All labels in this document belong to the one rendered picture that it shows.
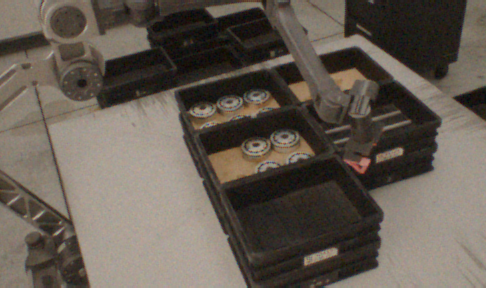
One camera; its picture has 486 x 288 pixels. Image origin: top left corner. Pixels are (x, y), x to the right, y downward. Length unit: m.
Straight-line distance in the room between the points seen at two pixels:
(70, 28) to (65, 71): 0.34
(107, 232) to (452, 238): 1.12
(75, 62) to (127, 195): 0.52
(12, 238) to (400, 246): 2.03
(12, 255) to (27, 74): 1.29
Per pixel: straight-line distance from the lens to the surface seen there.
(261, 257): 1.49
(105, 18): 1.58
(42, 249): 2.62
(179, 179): 2.10
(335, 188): 1.82
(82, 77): 1.91
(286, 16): 1.57
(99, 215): 2.04
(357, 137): 1.44
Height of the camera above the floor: 2.07
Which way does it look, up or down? 35 degrees down
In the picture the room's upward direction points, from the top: 5 degrees counter-clockwise
